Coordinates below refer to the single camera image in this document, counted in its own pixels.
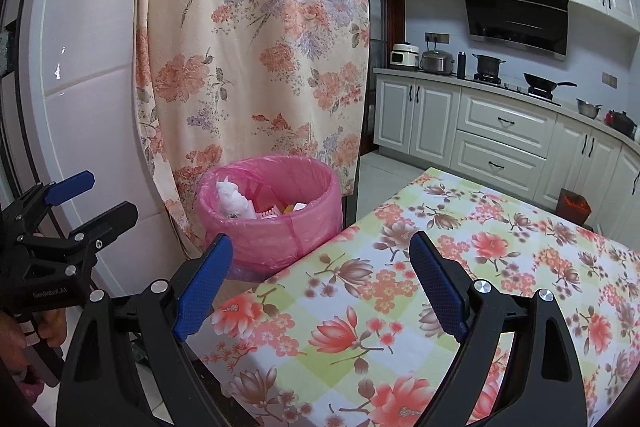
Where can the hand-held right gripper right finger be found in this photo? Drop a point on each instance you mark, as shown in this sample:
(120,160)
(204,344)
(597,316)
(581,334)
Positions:
(440,292)

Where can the black wall socket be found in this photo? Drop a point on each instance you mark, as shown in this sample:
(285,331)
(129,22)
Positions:
(437,38)
(609,80)

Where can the person's left hand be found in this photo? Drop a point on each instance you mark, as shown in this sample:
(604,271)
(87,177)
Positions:
(50,327)

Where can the red box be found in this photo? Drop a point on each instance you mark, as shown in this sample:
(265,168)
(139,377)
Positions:
(574,207)

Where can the silver rice cooker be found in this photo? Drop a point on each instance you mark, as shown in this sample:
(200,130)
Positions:
(437,62)

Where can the pink-lined trash bin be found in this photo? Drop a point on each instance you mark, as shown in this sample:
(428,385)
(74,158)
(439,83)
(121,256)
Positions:
(280,242)

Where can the black range hood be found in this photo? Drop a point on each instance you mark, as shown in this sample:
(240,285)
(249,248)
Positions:
(515,12)

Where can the black wok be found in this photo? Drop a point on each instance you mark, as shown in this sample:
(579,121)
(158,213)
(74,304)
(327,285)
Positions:
(542,82)

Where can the brown framed glass door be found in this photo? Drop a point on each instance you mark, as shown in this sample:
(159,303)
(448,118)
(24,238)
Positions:
(396,17)

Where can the black thermos bottle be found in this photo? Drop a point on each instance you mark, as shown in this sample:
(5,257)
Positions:
(461,66)

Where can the steel bowl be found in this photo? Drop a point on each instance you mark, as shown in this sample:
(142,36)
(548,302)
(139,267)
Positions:
(589,108)

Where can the floral curtain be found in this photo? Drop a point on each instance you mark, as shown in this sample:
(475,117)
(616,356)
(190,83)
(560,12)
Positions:
(250,32)

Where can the white tissue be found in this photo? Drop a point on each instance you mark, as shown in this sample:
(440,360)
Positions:
(232,202)

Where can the white panelled door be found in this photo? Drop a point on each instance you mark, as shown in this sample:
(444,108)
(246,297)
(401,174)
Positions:
(90,82)

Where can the white rice cooker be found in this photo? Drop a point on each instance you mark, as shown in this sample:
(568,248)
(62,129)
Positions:
(404,57)

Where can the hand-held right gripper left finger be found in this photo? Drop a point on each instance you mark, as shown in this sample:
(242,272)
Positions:
(205,292)

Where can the gas stove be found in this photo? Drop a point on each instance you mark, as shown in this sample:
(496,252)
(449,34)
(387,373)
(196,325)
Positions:
(515,88)

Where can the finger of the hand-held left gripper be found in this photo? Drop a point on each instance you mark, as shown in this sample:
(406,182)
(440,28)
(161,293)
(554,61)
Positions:
(107,222)
(70,188)

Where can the white lower cabinets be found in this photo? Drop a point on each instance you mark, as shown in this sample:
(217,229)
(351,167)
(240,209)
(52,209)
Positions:
(500,127)

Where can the red black casserole pot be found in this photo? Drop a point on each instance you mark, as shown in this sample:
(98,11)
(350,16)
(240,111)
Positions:
(622,122)

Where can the black stock pot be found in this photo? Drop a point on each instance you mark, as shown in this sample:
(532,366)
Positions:
(487,66)

